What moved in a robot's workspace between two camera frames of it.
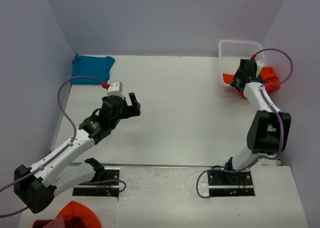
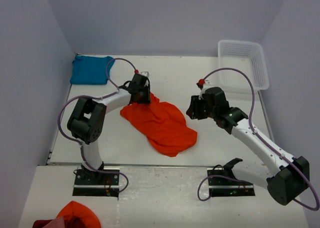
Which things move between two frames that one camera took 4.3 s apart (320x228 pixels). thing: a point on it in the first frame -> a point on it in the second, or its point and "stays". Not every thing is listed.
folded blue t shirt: x=98 y=67 stays
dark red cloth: x=40 y=223 stays
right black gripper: x=234 y=82 -> x=193 y=110
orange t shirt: x=268 y=75 -> x=164 y=124
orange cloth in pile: x=76 y=215 stays
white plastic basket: x=232 y=51 stays
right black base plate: x=230 y=183 stays
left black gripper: x=133 y=110 -> x=146 y=99
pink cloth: x=58 y=222 stays
